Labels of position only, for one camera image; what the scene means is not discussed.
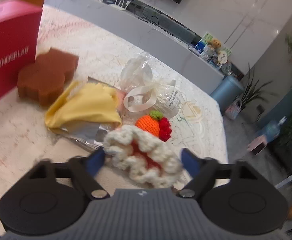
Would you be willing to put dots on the Deeyeo wet wipes pack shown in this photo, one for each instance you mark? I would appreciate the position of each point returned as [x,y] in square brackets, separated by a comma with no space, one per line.
[90,135]

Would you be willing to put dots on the teddy bear on console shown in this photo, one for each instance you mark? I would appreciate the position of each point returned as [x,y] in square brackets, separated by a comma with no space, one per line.
[215,43]

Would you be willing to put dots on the white crochet ruffle scrunchie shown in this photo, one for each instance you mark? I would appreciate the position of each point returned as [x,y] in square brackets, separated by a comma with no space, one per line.
[145,157]

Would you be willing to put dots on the red capsule dispenser box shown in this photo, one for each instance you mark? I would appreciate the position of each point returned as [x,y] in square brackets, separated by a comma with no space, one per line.
[19,28]

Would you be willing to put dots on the marble TV console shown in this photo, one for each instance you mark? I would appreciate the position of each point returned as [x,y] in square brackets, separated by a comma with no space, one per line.
[146,36]

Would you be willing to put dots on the brown shaped sponge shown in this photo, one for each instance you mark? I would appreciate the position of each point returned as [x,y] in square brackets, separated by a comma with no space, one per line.
[44,80]

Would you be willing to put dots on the grey pedal trash bin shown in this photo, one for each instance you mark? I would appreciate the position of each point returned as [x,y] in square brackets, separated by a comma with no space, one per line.
[227,91]

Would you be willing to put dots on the orange crochet fruit toy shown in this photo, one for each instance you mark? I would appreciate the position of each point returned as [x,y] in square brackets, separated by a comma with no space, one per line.
[156,124]

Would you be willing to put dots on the clear gift bag with ribbon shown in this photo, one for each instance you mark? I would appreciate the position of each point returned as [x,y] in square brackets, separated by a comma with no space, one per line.
[146,90]

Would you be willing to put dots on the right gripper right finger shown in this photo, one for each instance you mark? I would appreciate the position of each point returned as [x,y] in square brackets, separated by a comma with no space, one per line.
[202,172]

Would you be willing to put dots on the tall potted floor plant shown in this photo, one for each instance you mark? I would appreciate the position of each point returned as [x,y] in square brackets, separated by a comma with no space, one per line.
[254,90]

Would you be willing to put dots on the white wifi router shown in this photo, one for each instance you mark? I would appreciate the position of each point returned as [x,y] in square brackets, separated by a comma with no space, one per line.
[121,4]

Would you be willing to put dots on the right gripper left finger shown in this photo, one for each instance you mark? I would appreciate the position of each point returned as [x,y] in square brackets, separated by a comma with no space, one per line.
[83,170]

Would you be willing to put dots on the yellow microfiber cloth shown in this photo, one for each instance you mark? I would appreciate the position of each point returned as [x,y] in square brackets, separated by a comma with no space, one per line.
[82,101]

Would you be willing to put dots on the pink woven basket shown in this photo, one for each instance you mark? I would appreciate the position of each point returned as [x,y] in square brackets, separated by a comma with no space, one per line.
[234,109]

